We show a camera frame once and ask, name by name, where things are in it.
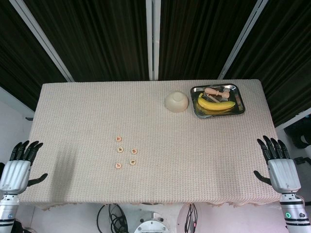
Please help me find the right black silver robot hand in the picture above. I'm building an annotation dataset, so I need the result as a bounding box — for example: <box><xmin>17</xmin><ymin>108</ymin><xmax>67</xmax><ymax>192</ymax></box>
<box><xmin>253</xmin><ymin>135</ymin><xmax>302</xmax><ymax>194</ymax></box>

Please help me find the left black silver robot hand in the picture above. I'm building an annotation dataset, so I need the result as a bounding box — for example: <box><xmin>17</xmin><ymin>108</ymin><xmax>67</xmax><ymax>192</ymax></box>
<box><xmin>0</xmin><ymin>140</ymin><xmax>49</xmax><ymax>195</ymax></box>

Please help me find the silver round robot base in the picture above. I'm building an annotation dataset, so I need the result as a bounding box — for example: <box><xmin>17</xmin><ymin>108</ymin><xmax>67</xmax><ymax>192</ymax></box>
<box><xmin>134</xmin><ymin>211</ymin><xmax>171</xmax><ymax>233</ymax></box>

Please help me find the rectangular metal tray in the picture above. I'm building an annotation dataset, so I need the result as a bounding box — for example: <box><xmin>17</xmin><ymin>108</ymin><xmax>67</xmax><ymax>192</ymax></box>
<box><xmin>190</xmin><ymin>83</ymin><xmax>246</xmax><ymax>119</ymax></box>

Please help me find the yellow banana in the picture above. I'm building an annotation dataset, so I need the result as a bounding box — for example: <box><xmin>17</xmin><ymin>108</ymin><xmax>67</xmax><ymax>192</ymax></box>
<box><xmin>197</xmin><ymin>93</ymin><xmax>236</xmax><ymax>111</ymax></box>

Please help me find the wooden toy pin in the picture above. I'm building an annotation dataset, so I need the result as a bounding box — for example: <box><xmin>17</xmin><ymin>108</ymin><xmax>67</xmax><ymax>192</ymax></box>
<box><xmin>204</xmin><ymin>87</ymin><xmax>221</xmax><ymax>96</ymax></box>

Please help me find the black curtain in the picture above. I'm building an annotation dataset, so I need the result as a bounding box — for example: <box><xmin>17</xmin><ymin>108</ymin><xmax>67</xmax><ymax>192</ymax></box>
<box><xmin>23</xmin><ymin>0</ymin><xmax>149</xmax><ymax>82</ymax></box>
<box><xmin>157</xmin><ymin>0</ymin><xmax>257</xmax><ymax>81</ymax></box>
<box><xmin>225</xmin><ymin>0</ymin><xmax>311</xmax><ymax>127</ymax></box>
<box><xmin>0</xmin><ymin>0</ymin><xmax>68</xmax><ymax>111</ymax></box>

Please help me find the beige woven tablecloth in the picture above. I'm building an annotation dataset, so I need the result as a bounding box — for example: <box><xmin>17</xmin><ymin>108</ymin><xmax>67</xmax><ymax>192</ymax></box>
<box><xmin>18</xmin><ymin>79</ymin><xmax>289</xmax><ymax>211</ymax></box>

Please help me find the beige upturned bowl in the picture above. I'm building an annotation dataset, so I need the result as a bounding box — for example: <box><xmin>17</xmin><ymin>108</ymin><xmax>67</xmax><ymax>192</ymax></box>
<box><xmin>164</xmin><ymin>90</ymin><xmax>190</xmax><ymax>113</ymax></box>

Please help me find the black cable with red plug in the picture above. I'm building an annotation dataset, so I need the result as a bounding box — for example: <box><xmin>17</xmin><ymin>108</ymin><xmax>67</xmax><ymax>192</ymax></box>
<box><xmin>185</xmin><ymin>203</ymin><xmax>199</xmax><ymax>231</ymax></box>

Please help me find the black coiled cable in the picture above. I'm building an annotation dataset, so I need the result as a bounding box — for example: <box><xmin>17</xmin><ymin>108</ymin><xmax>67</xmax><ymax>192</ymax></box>
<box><xmin>97</xmin><ymin>203</ymin><xmax>128</xmax><ymax>233</ymax></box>

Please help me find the white frame post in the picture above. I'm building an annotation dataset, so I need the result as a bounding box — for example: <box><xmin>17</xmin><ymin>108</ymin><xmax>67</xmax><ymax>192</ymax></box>
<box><xmin>145</xmin><ymin>0</ymin><xmax>161</xmax><ymax>81</ymax></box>
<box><xmin>217</xmin><ymin>0</ymin><xmax>269</xmax><ymax>80</ymax></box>
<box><xmin>9</xmin><ymin>0</ymin><xmax>74</xmax><ymax>83</ymax></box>

